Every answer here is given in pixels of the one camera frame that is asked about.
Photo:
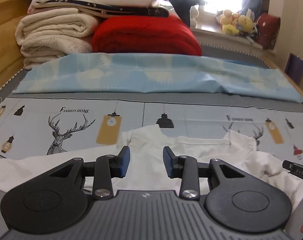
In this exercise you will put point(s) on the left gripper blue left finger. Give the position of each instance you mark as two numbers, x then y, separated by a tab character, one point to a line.
108	167

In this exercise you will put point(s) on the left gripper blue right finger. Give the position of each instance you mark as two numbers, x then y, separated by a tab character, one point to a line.
186	169

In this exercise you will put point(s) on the white long-sleeve shirt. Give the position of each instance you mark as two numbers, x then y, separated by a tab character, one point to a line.
146	169

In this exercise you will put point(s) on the printed deer bed sheet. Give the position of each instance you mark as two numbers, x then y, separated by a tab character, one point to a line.
35	126

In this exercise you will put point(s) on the light blue patterned cloth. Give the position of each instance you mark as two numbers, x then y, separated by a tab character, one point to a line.
156	73

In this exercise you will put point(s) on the red folded blanket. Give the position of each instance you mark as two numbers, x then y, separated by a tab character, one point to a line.
145	34

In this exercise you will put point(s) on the cream folded blanket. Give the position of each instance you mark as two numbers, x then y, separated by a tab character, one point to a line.
52	34

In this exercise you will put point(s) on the yellow plush toys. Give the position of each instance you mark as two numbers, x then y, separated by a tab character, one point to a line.
235	24

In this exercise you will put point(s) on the white plush toy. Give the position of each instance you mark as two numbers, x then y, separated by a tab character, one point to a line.
194	13

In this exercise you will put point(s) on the purple box by wall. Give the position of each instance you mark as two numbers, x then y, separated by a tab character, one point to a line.
294	68

